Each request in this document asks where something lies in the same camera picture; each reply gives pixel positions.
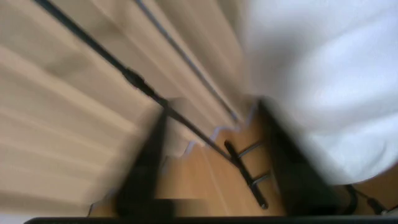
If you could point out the beige curtain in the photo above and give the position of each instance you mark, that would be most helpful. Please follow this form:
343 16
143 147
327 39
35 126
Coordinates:
62 109

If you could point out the black clothes rack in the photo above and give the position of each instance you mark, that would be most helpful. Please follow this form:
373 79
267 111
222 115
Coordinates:
136 81

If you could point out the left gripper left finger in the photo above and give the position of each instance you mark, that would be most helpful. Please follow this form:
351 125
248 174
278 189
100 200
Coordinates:
143 180

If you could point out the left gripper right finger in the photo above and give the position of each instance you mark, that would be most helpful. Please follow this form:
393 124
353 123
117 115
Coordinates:
298 180

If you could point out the pale grey shorts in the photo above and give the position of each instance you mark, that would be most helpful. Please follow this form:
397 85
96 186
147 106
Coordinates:
335 77

